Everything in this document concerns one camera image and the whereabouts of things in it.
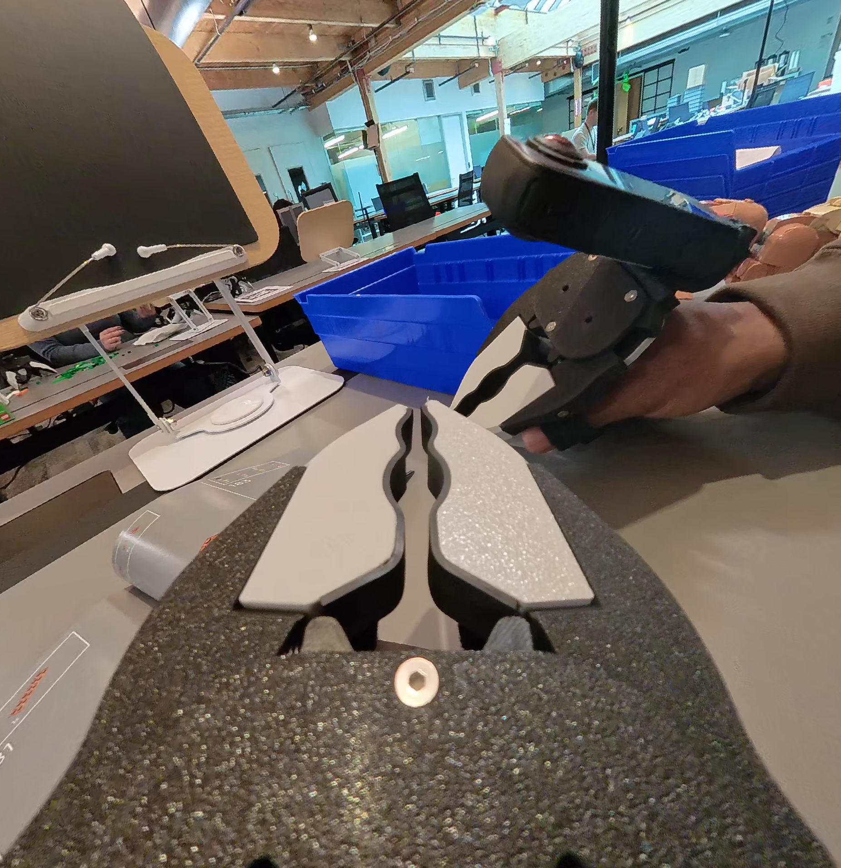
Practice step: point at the white board stand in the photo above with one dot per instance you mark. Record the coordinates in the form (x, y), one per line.
(224, 420)

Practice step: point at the grey desk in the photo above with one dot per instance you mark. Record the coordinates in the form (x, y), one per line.
(732, 556)

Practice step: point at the pile of tan plastic pieces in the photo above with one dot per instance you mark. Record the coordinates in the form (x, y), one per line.
(793, 237)

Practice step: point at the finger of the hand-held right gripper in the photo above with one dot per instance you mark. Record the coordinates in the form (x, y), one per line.
(492, 359)
(522, 397)

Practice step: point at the wooden chair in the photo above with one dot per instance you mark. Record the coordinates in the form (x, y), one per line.
(324, 227)

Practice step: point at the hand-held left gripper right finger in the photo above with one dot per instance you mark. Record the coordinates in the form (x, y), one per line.
(502, 536)

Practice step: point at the black pole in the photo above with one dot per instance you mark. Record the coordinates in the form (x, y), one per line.
(607, 74)

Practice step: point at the small white stand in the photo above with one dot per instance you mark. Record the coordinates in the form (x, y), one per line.
(183, 319)

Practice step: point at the long grey table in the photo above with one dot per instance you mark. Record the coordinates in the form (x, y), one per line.
(393, 237)

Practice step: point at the blue plastic bin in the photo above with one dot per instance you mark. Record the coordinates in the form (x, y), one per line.
(393, 319)

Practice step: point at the pile of green toy bricks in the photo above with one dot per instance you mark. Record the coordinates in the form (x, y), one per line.
(81, 368)

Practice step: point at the black mesh chair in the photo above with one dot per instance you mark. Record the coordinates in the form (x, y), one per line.
(405, 200)

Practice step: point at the stack of blue bins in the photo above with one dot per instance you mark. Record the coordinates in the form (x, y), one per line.
(787, 149)

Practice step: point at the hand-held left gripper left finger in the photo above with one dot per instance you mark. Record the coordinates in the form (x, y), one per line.
(325, 529)

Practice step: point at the person's right hand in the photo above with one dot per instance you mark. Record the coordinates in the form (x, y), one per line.
(698, 359)

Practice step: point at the black board with wooden edge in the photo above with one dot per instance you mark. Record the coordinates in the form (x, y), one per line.
(88, 135)

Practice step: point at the person's right forearm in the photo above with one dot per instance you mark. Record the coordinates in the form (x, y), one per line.
(820, 325)

